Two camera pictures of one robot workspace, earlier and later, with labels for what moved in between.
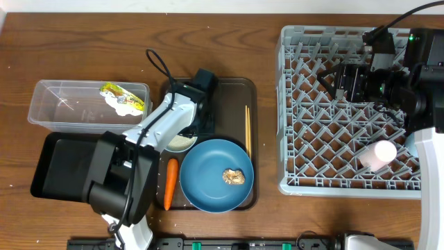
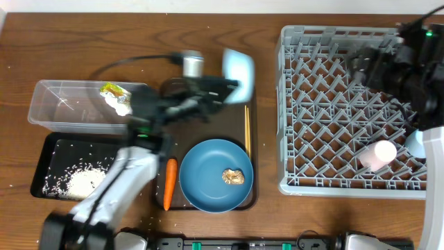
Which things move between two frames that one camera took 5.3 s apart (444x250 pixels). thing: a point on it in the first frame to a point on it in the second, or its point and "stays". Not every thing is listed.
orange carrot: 171,182 stays
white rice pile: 180,142 to 77,182
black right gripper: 355,74 to 384,62
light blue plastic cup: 410,145 stays
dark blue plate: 201,176 stays
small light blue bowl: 181,143 to 239,66
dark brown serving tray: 232,96 stays
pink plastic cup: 377,155 stays
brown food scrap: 234,177 stays
